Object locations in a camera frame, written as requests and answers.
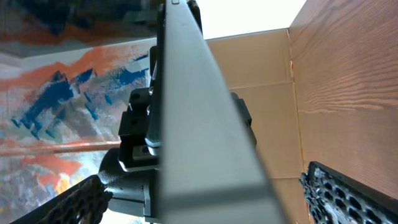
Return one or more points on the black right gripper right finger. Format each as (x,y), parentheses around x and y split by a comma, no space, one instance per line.
(333,197)

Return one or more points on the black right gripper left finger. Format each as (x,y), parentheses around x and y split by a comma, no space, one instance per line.
(83,203)

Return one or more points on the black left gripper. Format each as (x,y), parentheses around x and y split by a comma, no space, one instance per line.
(132,171)

